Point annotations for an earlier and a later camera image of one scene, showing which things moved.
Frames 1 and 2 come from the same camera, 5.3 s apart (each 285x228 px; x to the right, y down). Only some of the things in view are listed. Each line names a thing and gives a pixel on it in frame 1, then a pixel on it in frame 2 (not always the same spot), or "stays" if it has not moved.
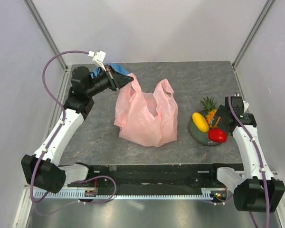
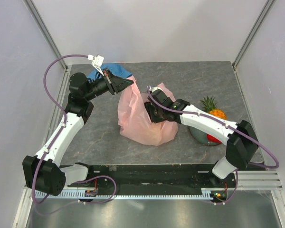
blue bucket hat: x=119 y=67 stays
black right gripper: x=221 y=112 → x=149 y=108
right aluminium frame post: x=252 y=33 stays
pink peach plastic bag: x=146 y=118 stays
